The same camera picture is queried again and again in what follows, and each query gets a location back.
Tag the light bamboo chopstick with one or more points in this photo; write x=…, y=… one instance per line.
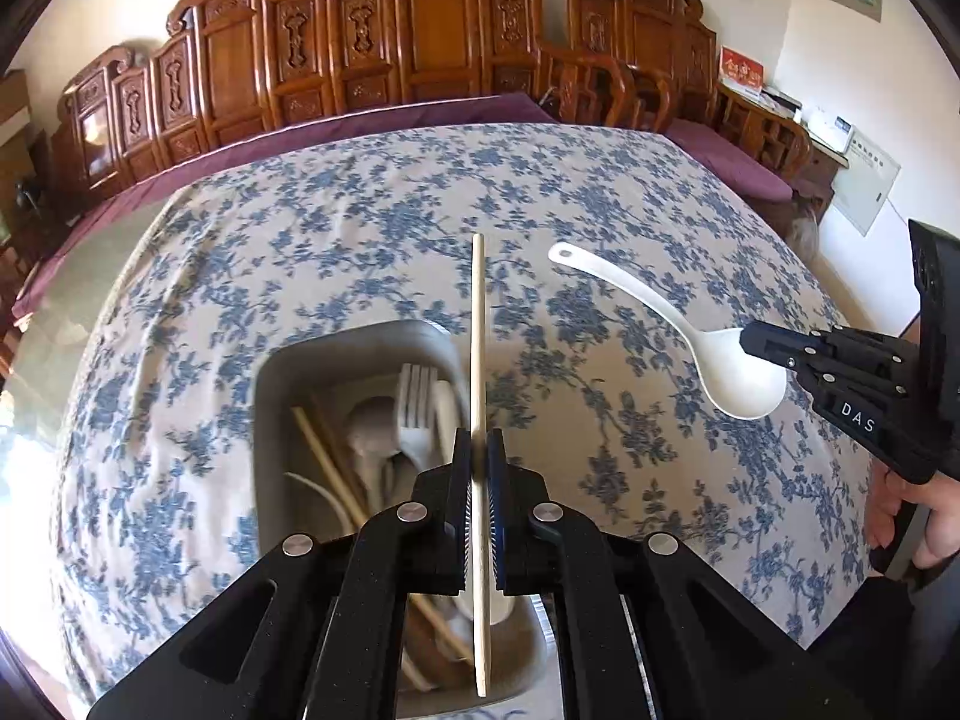
x=479, y=551
x=358, y=516

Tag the carved wooden long sofa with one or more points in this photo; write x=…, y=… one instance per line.
x=232, y=70

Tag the purple armchair cushion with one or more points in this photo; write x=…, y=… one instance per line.
x=747, y=177

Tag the white plastic bag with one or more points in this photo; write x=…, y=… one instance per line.
x=803, y=237

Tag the purple sofa cushion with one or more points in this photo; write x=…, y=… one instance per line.
x=512, y=108

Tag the white ceramic soup spoon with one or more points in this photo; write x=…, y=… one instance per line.
x=447, y=417

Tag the red greeting card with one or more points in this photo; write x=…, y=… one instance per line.
x=741, y=72

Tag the grey metal rectangular tray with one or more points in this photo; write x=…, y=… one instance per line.
x=341, y=426

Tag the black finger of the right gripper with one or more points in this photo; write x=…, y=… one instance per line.
x=786, y=348

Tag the brown wooden chopstick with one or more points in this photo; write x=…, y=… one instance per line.
x=337, y=450

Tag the white telephone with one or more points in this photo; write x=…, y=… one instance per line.
x=829, y=129

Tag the blue floral tablecloth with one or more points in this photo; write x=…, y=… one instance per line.
x=156, y=510

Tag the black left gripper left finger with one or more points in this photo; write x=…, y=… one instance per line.
x=312, y=630

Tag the white wall distribution box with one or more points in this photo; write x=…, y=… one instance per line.
x=863, y=186

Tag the large steel spoon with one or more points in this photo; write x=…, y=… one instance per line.
x=372, y=438

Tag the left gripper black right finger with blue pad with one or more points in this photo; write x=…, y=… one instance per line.
x=646, y=629

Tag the carved wooden armchair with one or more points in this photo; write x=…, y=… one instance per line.
x=669, y=36

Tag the wooden side table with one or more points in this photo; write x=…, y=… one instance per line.
x=817, y=161

